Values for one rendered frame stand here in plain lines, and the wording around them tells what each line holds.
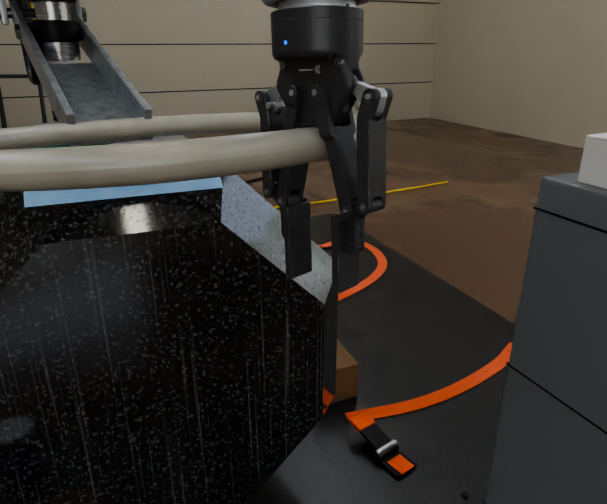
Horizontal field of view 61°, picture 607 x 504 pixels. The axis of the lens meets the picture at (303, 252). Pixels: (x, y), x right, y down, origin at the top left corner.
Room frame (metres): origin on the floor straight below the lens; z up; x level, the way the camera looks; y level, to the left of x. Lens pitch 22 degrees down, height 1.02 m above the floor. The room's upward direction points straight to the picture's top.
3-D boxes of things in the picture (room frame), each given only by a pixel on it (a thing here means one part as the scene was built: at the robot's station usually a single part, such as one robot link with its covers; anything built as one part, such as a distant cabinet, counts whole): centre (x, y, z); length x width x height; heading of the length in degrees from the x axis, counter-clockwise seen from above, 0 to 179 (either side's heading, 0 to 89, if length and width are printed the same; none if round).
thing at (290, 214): (0.46, 0.00, 0.85); 0.03 x 0.01 x 0.07; 137
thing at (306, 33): (0.46, -0.01, 1.00); 0.08 x 0.07 x 0.09; 47
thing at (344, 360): (1.42, -0.06, 0.07); 0.30 x 0.12 x 0.12; 22
